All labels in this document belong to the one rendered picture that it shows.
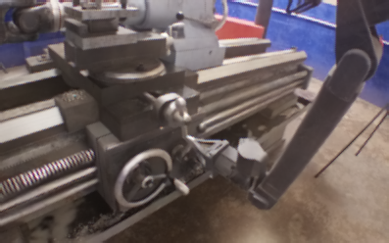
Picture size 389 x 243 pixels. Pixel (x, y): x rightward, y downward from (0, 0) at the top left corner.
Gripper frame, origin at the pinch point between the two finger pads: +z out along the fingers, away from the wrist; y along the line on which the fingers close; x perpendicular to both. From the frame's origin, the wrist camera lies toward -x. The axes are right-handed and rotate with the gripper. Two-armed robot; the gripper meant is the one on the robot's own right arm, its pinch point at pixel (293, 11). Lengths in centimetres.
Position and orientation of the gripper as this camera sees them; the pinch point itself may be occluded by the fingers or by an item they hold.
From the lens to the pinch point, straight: 79.9
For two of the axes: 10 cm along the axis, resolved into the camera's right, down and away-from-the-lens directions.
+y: -5.8, 3.5, -7.3
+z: -5.1, 5.4, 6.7
